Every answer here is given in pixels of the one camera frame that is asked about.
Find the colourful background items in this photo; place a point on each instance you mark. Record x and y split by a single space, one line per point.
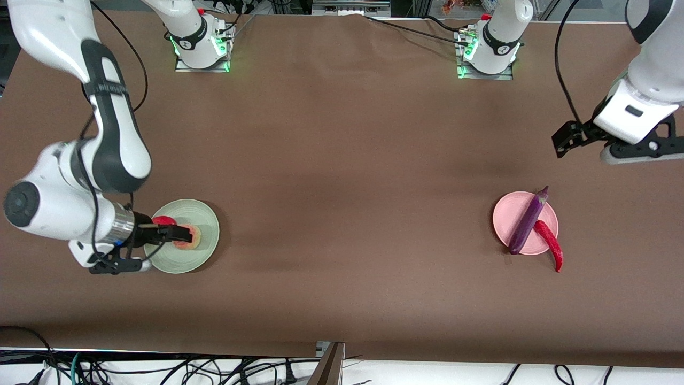
459 6

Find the red chili pepper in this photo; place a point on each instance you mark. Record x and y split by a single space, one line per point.
553 243

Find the grey metal frame box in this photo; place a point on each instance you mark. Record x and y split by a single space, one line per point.
350 7

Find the red apple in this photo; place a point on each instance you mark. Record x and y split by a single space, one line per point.
163 220

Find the brown table cover sheet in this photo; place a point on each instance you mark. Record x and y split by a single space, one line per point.
320 133

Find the pink plate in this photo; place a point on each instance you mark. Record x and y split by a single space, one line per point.
507 214

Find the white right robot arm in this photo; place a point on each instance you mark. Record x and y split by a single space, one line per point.
53 32

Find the peach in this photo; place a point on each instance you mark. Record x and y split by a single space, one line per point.
193 243

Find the purple eggplant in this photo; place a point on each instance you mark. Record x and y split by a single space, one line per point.
526 224

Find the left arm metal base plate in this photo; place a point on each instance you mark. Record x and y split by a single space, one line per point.
465 74

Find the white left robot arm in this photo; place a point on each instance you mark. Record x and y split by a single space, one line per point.
499 32

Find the aluminium profile post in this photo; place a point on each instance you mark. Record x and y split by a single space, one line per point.
328 369

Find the light green plate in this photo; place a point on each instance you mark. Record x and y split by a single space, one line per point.
206 219

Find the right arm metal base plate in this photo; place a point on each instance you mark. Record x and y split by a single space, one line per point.
184 67

